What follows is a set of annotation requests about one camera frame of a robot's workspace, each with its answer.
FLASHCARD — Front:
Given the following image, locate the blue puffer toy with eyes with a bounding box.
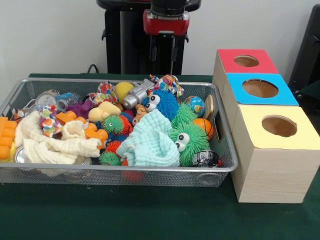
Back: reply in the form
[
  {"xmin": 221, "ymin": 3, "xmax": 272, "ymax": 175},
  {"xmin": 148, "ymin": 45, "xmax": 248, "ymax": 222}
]
[{"xmin": 141, "ymin": 88, "xmax": 180, "ymax": 116}]

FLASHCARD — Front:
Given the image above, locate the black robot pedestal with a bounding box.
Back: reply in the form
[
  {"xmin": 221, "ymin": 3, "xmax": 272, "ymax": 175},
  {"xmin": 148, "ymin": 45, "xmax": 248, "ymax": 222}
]
[{"xmin": 96, "ymin": 0, "xmax": 202, "ymax": 75}]

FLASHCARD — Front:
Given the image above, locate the silver wire mesh bin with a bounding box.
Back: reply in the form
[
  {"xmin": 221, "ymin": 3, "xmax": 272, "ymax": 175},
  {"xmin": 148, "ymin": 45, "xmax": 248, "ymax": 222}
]
[{"xmin": 0, "ymin": 77, "xmax": 238, "ymax": 188}]

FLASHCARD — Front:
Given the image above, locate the small globe ball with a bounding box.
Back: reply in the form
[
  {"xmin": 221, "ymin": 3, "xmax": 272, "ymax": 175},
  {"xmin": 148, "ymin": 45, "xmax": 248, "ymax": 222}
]
[{"xmin": 184, "ymin": 95, "xmax": 206, "ymax": 118}]

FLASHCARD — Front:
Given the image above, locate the silver robot toy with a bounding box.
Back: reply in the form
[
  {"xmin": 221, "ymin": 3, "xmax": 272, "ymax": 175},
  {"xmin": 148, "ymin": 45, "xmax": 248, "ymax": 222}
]
[{"xmin": 123, "ymin": 78, "xmax": 155, "ymax": 111}]

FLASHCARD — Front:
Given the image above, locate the dark green tablecloth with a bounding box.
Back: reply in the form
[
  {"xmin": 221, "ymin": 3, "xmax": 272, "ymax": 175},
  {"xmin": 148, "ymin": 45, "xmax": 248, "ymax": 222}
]
[
  {"xmin": 0, "ymin": 72, "xmax": 320, "ymax": 240},
  {"xmin": 298, "ymin": 82, "xmax": 320, "ymax": 111}
]

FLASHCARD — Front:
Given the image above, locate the light blue muslin cloth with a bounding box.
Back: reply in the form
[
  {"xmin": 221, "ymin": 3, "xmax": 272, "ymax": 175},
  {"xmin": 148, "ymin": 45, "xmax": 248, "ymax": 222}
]
[{"xmin": 115, "ymin": 108, "xmax": 181, "ymax": 168}]

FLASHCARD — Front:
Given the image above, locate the green puffer toy with eyes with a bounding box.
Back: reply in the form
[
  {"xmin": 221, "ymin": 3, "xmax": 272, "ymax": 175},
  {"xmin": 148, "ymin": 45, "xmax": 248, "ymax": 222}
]
[{"xmin": 169, "ymin": 122, "xmax": 210, "ymax": 167}]

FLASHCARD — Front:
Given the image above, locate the small orange basketball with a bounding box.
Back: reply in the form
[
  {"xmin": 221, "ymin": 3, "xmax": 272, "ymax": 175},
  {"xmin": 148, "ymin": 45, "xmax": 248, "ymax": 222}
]
[{"xmin": 192, "ymin": 117, "xmax": 215, "ymax": 140}]

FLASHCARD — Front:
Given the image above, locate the black office chair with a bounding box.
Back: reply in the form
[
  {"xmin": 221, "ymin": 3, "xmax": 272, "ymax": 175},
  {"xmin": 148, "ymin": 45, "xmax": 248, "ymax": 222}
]
[{"xmin": 288, "ymin": 3, "xmax": 320, "ymax": 93}]

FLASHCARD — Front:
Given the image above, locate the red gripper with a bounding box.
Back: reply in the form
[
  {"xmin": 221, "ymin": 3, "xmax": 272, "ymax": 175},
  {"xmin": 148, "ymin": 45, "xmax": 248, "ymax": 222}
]
[{"xmin": 142, "ymin": 10, "xmax": 190, "ymax": 73}]

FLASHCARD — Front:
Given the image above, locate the cream muslin cloth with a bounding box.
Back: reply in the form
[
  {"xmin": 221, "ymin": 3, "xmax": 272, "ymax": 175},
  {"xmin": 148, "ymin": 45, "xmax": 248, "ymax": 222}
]
[{"xmin": 14, "ymin": 111, "xmax": 102, "ymax": 165}]

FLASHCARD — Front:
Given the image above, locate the long orange plastic toy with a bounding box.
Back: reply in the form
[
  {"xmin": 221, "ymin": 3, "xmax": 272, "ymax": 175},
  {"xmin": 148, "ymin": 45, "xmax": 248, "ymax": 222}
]
[{"xmin": 55, "ymin": 110, "xmax": 109, "ymax": 151}]

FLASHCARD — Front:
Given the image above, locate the wooden three-hole box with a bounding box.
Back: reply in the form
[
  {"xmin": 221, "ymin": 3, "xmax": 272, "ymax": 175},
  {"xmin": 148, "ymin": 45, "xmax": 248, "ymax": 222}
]
[{"xmin": 212, "ymin": 48, "xmax": 320, "ymax": 204}]

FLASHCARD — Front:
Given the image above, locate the yellow plush duck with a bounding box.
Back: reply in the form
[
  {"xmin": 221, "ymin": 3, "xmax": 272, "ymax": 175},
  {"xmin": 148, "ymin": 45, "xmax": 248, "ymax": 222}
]
[{"xmin": 87, "ymin": 101, "xmax": 122, "ymax": 123}]

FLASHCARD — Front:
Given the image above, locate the yellow ball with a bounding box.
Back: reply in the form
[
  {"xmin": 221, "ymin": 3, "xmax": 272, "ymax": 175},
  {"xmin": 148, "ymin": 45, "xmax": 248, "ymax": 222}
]
[{"xmin": 114, "ymin": 81, "xmax": 136, "ymax": 103}]

